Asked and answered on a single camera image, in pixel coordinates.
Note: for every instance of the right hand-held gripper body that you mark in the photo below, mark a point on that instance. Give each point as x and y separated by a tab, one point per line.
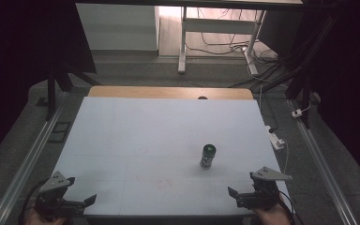
262	197

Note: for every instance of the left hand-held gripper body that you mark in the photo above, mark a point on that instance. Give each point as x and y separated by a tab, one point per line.
52	200

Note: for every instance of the dark bottle with green cap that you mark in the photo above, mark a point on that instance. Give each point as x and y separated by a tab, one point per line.
207	157

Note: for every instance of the person's right hand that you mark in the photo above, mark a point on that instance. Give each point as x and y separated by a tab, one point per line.
272	216

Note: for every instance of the person's left hand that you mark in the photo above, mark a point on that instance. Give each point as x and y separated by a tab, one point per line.
42	219

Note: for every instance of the white power strip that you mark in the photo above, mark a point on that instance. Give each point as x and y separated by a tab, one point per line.
275	140

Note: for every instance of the black floor plate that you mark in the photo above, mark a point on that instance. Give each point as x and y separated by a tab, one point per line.
59	132

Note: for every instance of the small white adapter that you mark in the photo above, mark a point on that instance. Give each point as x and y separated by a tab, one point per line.
296	113

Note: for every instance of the white table board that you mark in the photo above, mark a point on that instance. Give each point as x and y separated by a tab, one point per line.
156	146

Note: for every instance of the black stand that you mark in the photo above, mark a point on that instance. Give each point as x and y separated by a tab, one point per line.
52	90
303	84

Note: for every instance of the wooden table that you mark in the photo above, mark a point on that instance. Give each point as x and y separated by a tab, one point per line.
156	92

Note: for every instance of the black curtain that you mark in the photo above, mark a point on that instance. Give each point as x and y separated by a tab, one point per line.
347	78
22	62

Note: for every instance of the white cabinet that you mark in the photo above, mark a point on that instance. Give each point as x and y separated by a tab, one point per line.
117	26

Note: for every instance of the aluminium floor rail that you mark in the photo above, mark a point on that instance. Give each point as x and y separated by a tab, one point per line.
25	162
322	168

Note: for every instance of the white desk frame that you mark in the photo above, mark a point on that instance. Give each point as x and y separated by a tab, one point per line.
218	25

